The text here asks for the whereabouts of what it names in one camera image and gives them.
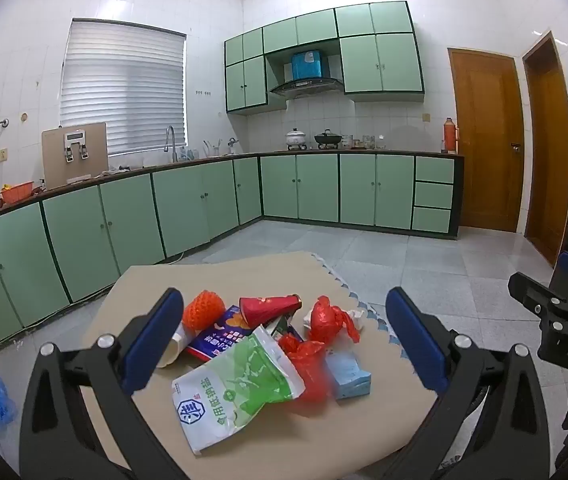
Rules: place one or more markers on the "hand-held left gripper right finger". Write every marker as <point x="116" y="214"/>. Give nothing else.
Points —
<point x="414" y="340"/>

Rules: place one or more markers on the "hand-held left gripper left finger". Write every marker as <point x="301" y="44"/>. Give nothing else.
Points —
<point x="156" y="330"/>

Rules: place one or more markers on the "white paper cup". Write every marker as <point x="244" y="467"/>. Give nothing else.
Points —
<point x="174" y="350"/>

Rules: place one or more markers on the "orange foam fruit net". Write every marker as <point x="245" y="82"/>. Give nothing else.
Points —
<point x="204" y="310"/>

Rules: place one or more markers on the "white tissue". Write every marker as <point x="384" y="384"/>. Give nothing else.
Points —
<point x="357" y="315"/>

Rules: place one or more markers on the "blue snack bag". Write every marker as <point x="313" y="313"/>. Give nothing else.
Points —
<point x="219" y="337"/>

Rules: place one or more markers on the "light blue sponge block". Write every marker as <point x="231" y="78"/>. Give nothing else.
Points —
<point x="351" y="377"/>

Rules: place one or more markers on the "red plastic bag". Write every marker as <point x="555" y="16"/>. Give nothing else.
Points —
<point x="309" y="365"/>
<point x="326" y="320"/>

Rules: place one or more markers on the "green white salt bag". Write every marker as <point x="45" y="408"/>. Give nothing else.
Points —
<point x="224" y="400"/>

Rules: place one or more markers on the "red paper cone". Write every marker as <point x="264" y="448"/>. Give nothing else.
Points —
<point x="264" y="310"/>

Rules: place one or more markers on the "green carton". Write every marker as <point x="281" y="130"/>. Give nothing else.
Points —
<point x="279" y="327"/>

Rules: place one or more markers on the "blue white scalloped tablecloth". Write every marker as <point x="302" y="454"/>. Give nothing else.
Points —
<point x="369" y="310"/>

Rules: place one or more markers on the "wooden door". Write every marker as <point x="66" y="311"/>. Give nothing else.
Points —
<point x="546" y="160"/>
<point x="484" y="135"/>

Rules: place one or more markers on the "beige table mat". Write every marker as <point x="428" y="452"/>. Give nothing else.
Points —
<point x="274" y="280"/>

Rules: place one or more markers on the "orange thermos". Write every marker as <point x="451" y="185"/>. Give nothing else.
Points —
<point x="450" y="137"/>

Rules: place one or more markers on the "green base cabinets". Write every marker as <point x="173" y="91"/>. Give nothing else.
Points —
<point x="314" y="190"/>

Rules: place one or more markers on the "utensil holder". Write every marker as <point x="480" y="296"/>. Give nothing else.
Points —
<point x="212" y="150"/>

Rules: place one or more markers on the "orange basin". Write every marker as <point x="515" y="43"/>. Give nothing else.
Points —
<point x="16" y="192"/>

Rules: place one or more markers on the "chrome faucet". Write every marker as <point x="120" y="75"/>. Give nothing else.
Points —
<point x="170" y="132"/>

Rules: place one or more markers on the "beige board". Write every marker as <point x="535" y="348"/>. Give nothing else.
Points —
<point x="54" y="160"/>

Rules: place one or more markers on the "row of glass jars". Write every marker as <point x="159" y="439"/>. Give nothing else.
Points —
<point x="364" y="142"/>

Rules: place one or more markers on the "white device on board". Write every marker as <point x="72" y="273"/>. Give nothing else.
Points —
<point x="75" y="140"/>

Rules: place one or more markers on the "black wok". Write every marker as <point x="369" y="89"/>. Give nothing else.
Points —
<point x="326" y="138"/>

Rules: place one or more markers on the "white cooking pot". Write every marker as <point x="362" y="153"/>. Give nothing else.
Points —
<point x="296" y="137"/>

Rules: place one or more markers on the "white window blind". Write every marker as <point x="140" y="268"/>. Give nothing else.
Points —
<point x="124" y="90"/>

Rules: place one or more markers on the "range hood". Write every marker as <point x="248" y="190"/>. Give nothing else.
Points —
<point x="306" y="87"/>

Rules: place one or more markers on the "blue wrapped hood chimney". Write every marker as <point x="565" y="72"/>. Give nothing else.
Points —
<point x="307" y="64"/>

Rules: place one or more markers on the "green wall cabinets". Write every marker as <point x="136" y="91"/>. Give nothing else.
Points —
<point x="389" y="60"/>

